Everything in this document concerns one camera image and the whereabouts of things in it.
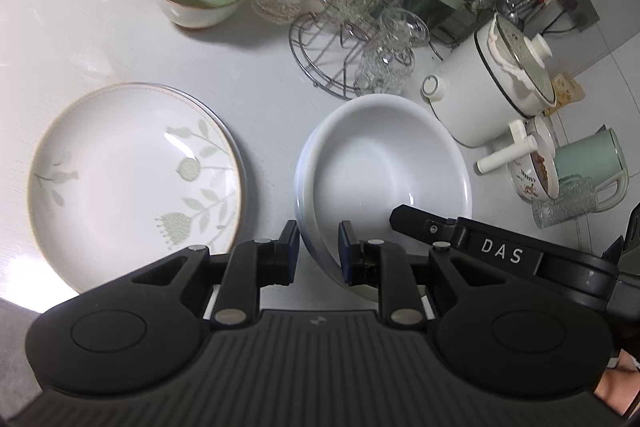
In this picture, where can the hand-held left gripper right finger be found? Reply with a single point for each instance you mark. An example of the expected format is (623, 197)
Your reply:
(344, 252)

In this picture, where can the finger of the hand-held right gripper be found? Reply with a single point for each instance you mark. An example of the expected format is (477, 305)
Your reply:
(425, 222)

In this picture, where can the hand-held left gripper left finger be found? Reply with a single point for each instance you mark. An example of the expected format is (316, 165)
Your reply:
(292, 252)

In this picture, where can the plain white bowl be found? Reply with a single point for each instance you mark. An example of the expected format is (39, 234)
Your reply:
(380, 157)
(301, 197)

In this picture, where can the white plate grey rim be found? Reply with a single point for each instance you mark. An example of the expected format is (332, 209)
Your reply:
(244, 182)

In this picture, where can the white floral plate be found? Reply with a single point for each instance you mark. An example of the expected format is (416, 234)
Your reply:
(125, 167)

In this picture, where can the person's right hand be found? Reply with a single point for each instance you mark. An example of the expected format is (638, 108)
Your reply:
(617, 389)

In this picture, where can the textured clear glass mug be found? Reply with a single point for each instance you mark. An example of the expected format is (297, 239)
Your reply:
(560, 207)

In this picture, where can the small floral ceramic bowl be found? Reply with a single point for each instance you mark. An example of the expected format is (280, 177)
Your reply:
(525, 179)

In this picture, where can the pale green kettle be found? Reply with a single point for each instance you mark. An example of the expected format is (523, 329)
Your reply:
(590, 157)

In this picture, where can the white electric cooking pot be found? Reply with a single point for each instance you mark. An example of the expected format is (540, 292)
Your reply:
(480, 97)

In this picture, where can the cluster of clear glass cups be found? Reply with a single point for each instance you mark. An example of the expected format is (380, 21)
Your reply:
(380, 57)

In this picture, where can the beige packet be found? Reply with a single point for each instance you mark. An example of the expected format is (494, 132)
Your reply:
(567, 89)

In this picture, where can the glass pot lid white knob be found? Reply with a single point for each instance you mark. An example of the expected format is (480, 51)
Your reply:
(520, 52)

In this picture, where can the white ceramic bowl brown foot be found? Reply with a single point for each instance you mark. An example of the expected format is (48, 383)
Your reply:
(195, 14)

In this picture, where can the grey wall outlet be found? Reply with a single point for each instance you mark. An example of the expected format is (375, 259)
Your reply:
(582, 9)

